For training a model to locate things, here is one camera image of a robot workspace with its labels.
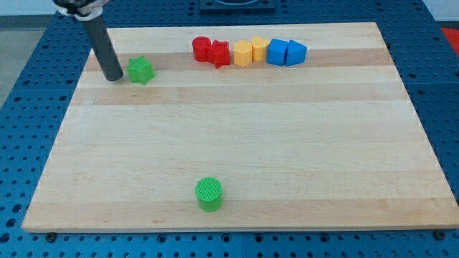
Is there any wooden board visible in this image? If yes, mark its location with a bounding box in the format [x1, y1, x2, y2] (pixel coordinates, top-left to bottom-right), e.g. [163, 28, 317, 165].
[22, 22, 458, 233]

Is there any yellow hexagon block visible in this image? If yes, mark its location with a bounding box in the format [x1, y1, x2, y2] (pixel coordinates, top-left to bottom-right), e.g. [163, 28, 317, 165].
[234, 40, 252, 67]

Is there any green star block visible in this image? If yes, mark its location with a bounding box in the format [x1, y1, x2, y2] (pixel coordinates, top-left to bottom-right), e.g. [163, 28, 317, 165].
[127, 56, 156, 85]

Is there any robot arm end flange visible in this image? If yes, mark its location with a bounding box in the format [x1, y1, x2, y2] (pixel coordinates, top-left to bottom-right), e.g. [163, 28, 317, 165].
[52, 0, 109, 22]

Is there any red star block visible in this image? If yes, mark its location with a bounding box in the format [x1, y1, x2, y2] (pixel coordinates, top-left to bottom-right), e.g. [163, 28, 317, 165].
[206, 40, 231, 69]

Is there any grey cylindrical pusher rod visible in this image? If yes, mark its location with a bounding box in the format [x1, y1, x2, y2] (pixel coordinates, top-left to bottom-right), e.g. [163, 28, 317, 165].
[82, 16, 123, 82]

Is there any green cylinder block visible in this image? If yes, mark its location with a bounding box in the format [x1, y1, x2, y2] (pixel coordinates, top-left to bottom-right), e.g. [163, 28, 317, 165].
[195, 177, 223, 212]

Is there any blue triangle block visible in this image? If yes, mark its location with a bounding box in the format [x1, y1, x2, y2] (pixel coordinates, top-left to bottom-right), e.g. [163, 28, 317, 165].
[285, 40, 308, 66]

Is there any red cylinder block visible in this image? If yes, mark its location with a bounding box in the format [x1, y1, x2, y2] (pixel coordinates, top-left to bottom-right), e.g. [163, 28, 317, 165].
[192, 37, 211, 62]

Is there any blue cube block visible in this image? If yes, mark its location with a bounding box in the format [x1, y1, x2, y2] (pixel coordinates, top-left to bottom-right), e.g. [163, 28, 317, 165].
[266, 39, 288, 66]

